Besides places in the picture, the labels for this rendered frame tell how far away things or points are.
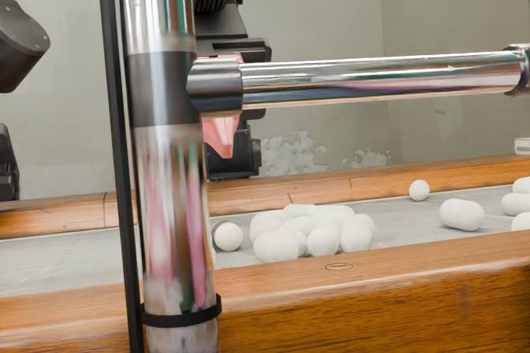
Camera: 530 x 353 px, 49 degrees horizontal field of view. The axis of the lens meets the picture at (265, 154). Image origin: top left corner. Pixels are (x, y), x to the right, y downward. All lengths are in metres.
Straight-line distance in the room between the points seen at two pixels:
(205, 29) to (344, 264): 0.28
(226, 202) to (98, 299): 0.36
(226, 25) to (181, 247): 0.33
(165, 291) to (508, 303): 0.14
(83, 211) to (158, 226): 0.40
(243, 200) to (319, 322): 0.37
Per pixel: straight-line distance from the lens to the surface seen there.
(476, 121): 2.33
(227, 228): 0.41
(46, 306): 0.24
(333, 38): 2.76
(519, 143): 0.80
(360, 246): 0.37
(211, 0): 0.49
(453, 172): 0.68
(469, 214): 0.44
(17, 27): 0.58
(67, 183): 2.47
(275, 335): 0.22
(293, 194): 0.60
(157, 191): 0.18
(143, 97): 0.18
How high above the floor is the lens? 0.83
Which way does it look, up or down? 3 degrees down
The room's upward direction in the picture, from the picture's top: 4 degrees counter-clockwise
